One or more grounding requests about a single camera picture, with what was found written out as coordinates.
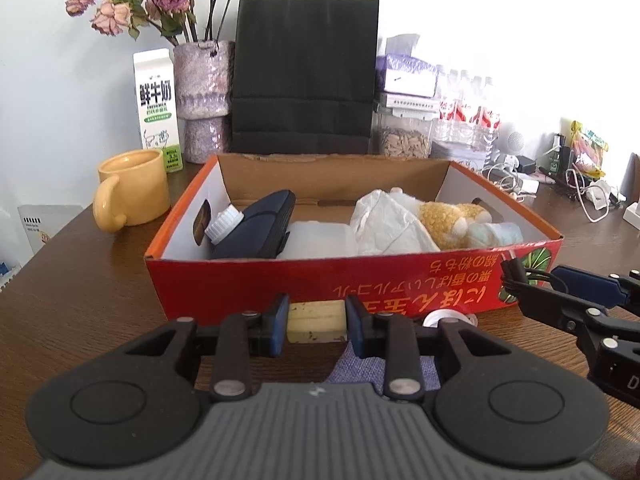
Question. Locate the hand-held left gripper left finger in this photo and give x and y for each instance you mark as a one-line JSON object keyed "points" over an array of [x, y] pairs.
{"points": [[279, 327]]}

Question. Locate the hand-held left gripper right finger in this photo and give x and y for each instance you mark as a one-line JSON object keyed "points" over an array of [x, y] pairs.
{"points": [[356, 327]]}

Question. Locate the blue pamphlet box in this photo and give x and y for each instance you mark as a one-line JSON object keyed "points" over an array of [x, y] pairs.
{"points": [[7, 275]]}

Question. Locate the yellow mug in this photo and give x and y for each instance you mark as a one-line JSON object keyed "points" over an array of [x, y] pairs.
{"points": [[137, 187]]}

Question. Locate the small green bottle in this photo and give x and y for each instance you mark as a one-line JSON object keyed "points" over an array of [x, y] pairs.
{"points": [[560, 157]]}

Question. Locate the purple tissue pack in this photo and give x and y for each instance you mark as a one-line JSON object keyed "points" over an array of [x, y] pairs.
{"points": [[405, 72]]}

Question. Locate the clear tissue packet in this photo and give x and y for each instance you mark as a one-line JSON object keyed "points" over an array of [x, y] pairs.
{"points": [[497, 235]]}

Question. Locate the white round robot speaker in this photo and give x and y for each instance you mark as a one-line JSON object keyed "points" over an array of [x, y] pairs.
{"points": [[512, 140]]}

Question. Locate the colourful snack bag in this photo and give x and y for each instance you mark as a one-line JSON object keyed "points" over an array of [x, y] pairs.
{"points": [[590, 152]]}

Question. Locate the clear jar of seeds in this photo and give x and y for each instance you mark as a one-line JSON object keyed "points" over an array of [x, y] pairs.
{"points": [[402, 140]]}

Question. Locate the yellow white plush toy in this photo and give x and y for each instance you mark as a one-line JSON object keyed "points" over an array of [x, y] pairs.
{"points": [[450, 220]]}

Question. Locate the white flat labelled box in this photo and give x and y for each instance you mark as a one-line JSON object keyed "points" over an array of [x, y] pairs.
{"points": [[407, 105]]}

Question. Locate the pale yellow block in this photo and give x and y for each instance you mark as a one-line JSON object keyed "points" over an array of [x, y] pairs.
{"points": [[317, 324]]}

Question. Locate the printed white tin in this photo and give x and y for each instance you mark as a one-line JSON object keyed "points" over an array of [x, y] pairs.
{"points": [[460, 155]]}

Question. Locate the white power adapter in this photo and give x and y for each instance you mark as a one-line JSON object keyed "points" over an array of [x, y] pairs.
{"points": [[632, 214]]}

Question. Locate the red cardboard box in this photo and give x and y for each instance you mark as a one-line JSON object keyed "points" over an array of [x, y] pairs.
{"points": [[350, 280]]}

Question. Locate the black power adapter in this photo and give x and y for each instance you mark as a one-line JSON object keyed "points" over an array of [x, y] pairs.
{"points": [[525, 164]]}

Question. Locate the white sign board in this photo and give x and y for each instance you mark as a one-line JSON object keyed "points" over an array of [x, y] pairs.
{"points": [[45, 227]]}

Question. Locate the white green milk carton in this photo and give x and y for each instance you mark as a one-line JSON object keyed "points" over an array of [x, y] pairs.
{"points": [[157, 110]]}

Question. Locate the black zip pouch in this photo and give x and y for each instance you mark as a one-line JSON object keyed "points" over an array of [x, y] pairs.
{"points": [[255, 230]]}

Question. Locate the purple speckled vase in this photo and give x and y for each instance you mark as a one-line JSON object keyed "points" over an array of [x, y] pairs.
{"points": [[205, 80]]}

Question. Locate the white plastic bag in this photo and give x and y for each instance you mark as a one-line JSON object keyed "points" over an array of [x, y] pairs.
{"points": [[385, 225]]}

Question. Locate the translucent plastic box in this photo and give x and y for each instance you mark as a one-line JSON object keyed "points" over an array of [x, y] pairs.
{"points": [[320, 240]]}

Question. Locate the white charger block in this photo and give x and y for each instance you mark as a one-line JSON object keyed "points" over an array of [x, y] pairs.
{"points": [[527, 186]]}

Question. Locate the black paper bag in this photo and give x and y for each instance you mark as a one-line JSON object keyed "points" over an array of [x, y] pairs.
{"points": [[305, 75]]}

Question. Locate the white ribbed cap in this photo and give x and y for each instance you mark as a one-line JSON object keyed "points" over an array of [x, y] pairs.
{"points": [[440, 317], [223, 224]]}

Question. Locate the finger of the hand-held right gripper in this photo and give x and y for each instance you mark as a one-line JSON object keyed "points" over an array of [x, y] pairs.
{"points": [[585, 285], [550, 302]]}

